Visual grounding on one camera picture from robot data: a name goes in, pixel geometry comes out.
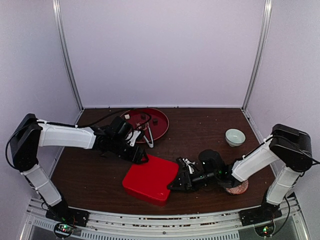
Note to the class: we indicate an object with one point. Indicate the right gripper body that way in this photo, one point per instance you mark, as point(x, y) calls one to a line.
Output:
point(208, 179)

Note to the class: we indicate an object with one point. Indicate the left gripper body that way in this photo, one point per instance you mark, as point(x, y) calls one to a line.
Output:
point(118, 149)

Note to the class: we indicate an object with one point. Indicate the red box lid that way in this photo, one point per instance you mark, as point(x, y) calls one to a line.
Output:
point(154, 175)

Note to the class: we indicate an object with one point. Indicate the metal serving tongs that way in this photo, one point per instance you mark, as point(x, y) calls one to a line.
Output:
point(147, 133)

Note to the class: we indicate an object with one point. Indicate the red chocolate box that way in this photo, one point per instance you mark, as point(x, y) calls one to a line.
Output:
point(155, 198)

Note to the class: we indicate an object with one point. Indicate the round red tray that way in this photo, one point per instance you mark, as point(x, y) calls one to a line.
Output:
point(158, 130)

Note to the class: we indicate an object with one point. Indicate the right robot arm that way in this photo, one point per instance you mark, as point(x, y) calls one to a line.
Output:
point(291, 146)

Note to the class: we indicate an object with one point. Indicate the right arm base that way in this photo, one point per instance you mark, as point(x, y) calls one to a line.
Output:
point(261, 218)

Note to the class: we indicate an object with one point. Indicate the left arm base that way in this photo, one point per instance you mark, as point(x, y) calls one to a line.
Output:
point(67, 220)

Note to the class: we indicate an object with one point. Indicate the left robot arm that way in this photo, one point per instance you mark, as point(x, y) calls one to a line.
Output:
point(35, 142)

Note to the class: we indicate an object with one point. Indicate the red patterned bowl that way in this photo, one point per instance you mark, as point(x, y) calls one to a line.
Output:
point(240, 189)

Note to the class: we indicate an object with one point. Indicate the grey green bowl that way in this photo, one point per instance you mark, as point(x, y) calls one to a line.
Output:
point(234, 137)

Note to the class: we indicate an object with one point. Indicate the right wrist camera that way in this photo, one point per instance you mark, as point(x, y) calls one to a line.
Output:
point(187, 165)

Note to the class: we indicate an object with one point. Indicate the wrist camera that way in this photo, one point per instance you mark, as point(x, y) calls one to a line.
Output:
point(124, 131)
point(187, 165)

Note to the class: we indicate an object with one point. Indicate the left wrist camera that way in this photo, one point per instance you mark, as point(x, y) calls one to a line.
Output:
point(124, 131)

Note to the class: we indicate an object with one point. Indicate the front aluminium rail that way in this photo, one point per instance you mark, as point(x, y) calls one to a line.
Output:
point(223, 225)

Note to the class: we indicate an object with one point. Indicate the left aluminium post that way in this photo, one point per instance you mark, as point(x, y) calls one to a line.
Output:
point(66, 57)

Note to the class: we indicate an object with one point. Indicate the aluminium post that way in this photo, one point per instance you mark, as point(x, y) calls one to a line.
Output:
point(264, 30)
point(66, 57)

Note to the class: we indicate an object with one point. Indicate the right aluminium post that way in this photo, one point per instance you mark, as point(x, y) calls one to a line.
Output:
point(264, 30)

